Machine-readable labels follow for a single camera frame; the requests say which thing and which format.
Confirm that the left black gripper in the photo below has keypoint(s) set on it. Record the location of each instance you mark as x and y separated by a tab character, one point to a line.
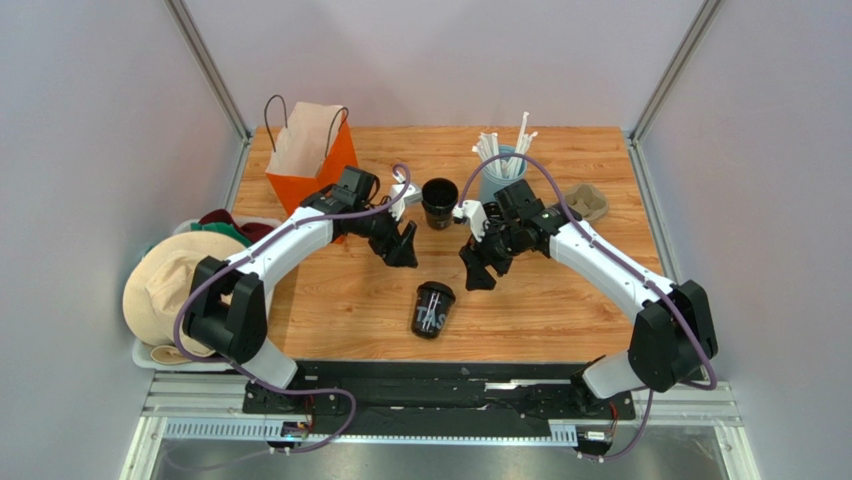
396	250

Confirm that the single brown plastic cup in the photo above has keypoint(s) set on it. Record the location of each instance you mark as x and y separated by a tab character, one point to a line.
428	321

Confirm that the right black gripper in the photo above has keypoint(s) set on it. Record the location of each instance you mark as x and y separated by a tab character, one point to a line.
486	251

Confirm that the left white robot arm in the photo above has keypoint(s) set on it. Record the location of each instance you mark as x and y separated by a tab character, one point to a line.
227	307

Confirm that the beige hat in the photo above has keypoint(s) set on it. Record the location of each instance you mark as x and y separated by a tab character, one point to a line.
160	284

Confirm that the orange paper bag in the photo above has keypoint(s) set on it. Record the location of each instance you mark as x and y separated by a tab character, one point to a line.
310	151

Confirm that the green cloth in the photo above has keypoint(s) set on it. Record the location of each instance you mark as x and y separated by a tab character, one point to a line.
223	228

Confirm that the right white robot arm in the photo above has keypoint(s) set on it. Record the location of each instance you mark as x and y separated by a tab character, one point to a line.
673	334

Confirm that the bottom pulp cup carrier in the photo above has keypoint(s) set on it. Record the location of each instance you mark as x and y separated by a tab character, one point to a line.
587	200

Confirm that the light blue straw holder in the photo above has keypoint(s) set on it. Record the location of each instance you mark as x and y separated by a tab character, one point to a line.
491	179

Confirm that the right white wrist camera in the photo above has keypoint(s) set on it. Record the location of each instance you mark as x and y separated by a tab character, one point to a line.
473	214

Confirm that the single black cup lid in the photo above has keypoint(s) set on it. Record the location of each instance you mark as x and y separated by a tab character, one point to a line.
433	291

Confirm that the white plastic tray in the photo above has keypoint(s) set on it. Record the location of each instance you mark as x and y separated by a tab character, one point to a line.
141	353

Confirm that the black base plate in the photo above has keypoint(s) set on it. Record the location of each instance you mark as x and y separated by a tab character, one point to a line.
437	399

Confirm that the dark red cloth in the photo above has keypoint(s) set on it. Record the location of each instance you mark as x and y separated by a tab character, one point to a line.
253	229

